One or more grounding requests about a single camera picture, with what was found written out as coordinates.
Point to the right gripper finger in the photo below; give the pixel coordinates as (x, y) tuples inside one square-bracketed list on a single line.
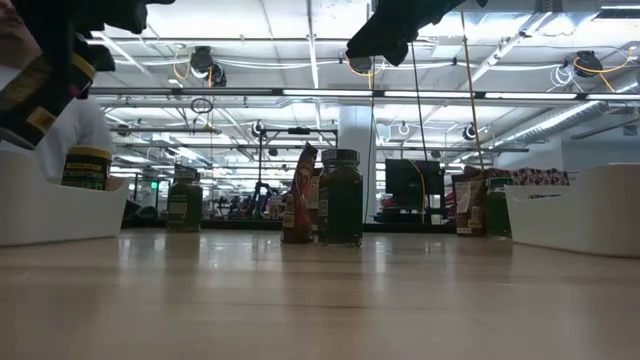
[(397, 47), (367, 42)]

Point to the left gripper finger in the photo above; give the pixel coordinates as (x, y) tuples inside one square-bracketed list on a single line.
[(52, 40), (97, 60)]

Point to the yellow lid spice jar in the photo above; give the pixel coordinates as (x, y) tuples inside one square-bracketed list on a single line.
[(86, 170), (35, 105)]

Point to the green lid spice jar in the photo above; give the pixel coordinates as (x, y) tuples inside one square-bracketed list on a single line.
[(340, 200), (184, 207), (498, 210)]

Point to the long ceiling light bar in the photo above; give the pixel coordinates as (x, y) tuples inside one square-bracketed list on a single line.
[(325, 92)]

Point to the person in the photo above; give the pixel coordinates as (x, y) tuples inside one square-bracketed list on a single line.
[(80, 130)]

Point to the white building column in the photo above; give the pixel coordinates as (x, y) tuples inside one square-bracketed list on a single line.
[(355, 130)]

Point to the black monitor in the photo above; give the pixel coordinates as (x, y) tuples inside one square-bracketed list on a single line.
[(405, 182)]

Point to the white plastic bin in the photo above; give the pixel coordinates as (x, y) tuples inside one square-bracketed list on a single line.
[(575, 220), (50, 215)]

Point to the black metal stand frame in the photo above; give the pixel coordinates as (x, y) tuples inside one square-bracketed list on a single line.
[(298, 131)]

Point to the silver ventilation duct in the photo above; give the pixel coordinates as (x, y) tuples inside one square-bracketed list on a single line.
[(560, 120)]

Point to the black aluminium table frame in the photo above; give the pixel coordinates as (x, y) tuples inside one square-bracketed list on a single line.
[(240, 226)]

